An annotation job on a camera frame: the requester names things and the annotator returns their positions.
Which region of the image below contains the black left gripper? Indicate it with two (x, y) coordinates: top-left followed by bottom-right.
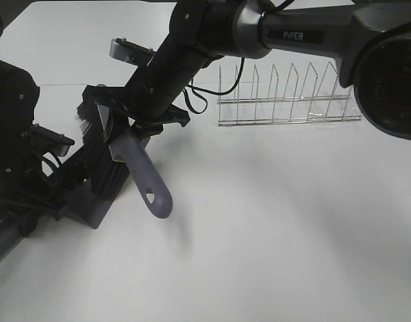
(0, 148), (91, 237)

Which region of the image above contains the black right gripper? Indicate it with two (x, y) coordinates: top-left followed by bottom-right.
(81, 85), (190, 144)

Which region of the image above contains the purple hand brush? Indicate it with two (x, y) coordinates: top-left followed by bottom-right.
(77, 103), (173, 219)

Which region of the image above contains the purple dustpan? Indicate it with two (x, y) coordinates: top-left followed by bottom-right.
(0, 144), (129, 266)

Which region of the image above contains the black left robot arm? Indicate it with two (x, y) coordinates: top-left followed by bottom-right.
(0, 60), (89, 237)

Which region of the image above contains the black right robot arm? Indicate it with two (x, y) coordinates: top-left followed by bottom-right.
(77, 1), (411, 140)

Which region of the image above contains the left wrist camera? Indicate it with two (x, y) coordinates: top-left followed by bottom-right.
(30, 124), (75, 157)

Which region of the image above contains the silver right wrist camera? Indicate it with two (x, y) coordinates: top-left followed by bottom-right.
(109, 38), (156, 66)

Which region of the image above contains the black cable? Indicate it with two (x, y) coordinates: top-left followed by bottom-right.
(181, 56), (246, 115)

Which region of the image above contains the chrome wire dish rack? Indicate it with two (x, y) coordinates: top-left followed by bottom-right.
(217, 61), (362, 127)

